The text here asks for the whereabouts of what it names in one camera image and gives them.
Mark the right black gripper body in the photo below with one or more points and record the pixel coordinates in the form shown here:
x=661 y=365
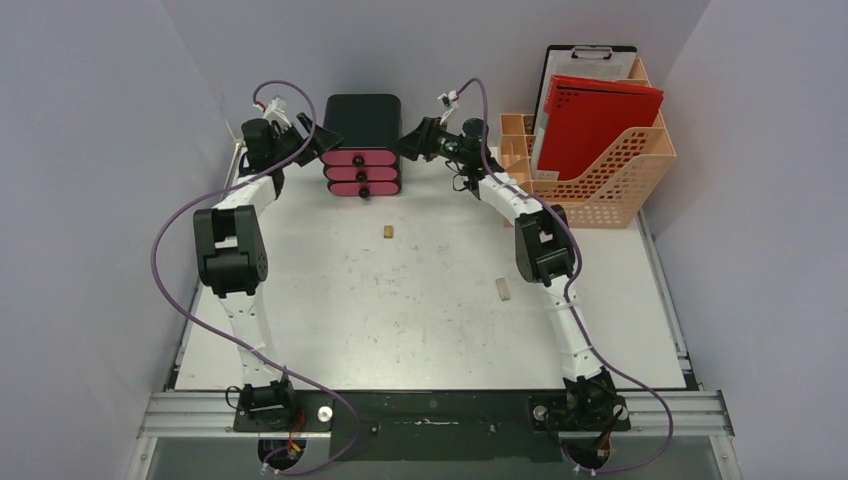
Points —
x=423 y=134

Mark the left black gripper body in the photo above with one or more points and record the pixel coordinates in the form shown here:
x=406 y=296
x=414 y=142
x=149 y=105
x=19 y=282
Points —
x=291 y=140

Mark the black pink drawer unit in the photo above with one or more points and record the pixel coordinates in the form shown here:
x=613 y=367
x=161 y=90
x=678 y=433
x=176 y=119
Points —
x=363 y=166

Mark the thick red binder folder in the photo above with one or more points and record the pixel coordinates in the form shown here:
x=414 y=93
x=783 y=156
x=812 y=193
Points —
x=581 y=117

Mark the small beige eraser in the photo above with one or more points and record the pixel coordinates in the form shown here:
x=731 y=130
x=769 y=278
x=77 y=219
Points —
x=503 y=290

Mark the orange plastic file organizer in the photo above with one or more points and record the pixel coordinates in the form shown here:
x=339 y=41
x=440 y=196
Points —
x=612 y=190

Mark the black clipboard with paper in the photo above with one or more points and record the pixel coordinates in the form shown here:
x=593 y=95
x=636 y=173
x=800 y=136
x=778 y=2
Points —
x=604 y=62

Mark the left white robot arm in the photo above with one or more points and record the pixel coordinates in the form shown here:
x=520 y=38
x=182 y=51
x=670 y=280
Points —
x=233 y=262

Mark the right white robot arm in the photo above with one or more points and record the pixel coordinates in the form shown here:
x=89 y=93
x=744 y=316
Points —
x=545 y=257

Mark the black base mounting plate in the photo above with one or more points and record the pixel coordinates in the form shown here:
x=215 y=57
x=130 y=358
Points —
x=436 y=425

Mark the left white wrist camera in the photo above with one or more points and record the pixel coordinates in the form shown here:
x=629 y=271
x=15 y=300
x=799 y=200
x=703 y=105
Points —
x=275 y=112

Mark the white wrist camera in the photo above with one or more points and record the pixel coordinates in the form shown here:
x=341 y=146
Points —
x=449 y=102
x=275 y=112

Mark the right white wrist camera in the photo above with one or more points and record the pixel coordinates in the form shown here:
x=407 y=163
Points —
x=449 y=102

